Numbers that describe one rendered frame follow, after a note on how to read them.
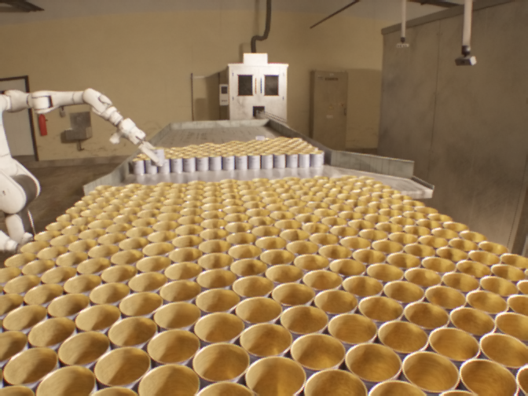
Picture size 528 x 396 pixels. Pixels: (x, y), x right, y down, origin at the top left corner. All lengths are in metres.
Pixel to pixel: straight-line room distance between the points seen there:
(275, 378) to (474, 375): 0.25
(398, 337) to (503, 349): 0.15
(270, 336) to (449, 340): 0.25
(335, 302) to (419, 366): 0.18
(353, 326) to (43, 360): 0.44
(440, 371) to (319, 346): 0.16
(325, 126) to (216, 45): 3.02
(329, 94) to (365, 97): 1.14
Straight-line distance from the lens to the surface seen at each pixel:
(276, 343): 0.50
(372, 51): 8.69
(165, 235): 0.83
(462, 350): 0.54
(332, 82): 7.84
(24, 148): 9.00
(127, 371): 0.50
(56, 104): 1.79
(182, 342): 0.50
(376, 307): 0.57
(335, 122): 7.91
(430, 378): 0.50
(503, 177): 3.04
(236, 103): 6.32
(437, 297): 0.63
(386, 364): 0.48
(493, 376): 0.50
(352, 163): 1.96
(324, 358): 0.49
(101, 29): 8.26
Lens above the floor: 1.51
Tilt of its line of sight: 18 degrees down
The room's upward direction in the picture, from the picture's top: straight up
